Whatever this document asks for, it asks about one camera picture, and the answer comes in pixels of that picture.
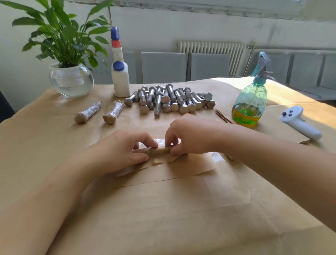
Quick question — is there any person's right hand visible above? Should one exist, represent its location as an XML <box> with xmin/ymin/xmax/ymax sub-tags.
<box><xmin>164</xmin><ymin>113</ymin><xmax>232</xmax><ymax>157</ymax></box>

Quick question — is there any person's left hand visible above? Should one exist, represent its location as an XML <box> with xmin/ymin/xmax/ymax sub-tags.
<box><xmin>84</xmin><ymin>129</ymin><xmax>159</xmax><ymax>175</ymax></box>

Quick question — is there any clear film sheet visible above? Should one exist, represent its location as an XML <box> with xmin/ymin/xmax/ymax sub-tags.
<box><xmin>152</xmin><ymin>138</ymin><xmax>227</xmax><ymax>164</ymax></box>

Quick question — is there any pile of steel bolts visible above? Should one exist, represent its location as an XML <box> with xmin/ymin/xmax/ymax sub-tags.
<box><xmin>124</xmin><ymin>83</ymin><xmax>216</xmax><ymax>118</ymax></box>

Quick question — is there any green spray bottle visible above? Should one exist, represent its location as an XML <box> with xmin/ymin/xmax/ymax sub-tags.
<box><xmin>231</xmin><ymin>51</ymin><xmax>275</xmax><ymax>129</ymax></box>

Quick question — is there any stack of brown paper sheets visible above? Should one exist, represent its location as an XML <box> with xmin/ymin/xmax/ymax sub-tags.
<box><xmin>215</xmin><ymin>104</ymin><xmax>310</xmax><ymax>145</ymax></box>

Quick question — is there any person's right forearm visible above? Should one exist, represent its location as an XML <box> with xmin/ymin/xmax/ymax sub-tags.
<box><xmin>220</xmin><ymin>126</ymin><xmax>336</xmax><ymax>232</ymax></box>

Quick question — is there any person's left forearm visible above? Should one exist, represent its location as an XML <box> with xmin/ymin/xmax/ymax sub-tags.
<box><xmin>0</xmin><ymin>158</ymin><xmax>98</xmax><ymax>255</ymax></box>

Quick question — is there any grey chair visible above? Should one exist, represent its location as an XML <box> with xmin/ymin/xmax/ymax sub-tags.
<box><xmin>190</xmin><ymin>53</ymin><xmax>231</xmax><ymax>82</ymax></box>
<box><xmin>92</xmin><ymin>51</ymin><xmax>138</xmax><ymax>85</ymax></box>
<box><xmin>289</xmin><ymin>54</ymin><xmax>336</xmax><ymax>102</ymax></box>
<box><xmin>246</xmin><ymin>51</ymin><xmax>292</xmax><ymax>86</ymax></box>
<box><xmin>141</xmin><ymin>51</ymin><xmax>187</xmax><ymax>84</ymax></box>

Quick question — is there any white glue bottle blue cap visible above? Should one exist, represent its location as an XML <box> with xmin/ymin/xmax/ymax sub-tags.
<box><xmin>111</xmin><ymin>27</ymin><xmax>131</xmax><ymax>98</ymax></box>

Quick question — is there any large brown paper table cover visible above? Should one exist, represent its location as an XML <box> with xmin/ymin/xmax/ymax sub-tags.
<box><xmin>0</xmin><ymin>76</ymin><xmax>336</xmax><ymax>255</ymax></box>

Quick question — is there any round glass vase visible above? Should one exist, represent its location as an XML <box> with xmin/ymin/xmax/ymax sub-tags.
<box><xmin>49</xmin><ymin>63</ymin><xmax>94</xmax><ymax>98</ymax></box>

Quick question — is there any white radiator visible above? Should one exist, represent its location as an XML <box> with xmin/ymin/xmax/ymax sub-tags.
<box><xmin>177</xmin><ymin>41</ymin><xmax>245</xmax><ymax>78</ymax></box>

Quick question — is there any white handheld controller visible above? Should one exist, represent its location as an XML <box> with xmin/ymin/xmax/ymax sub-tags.
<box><xmin>280</xmin><ymin>105</ymin><xmax>323</xmax><ymax>141</ymax></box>

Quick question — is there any black trash bin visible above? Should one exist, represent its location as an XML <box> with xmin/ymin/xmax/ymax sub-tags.
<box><xmin>0</xmin><ymin>90</ymin><xmax>15</xmax><ymax>124</ymax></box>

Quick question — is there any white framed window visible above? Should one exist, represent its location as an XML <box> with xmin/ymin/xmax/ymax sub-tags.
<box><xmin>68</xmin><ymin>0</ymin><xmax>336</xmax><ymax>22</ymax></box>

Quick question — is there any green leafy plant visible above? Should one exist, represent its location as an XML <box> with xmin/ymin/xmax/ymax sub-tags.
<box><xmin>0</xmin><ymin>0</ymin><xmax>113</xmax><ymax>69</ymax></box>

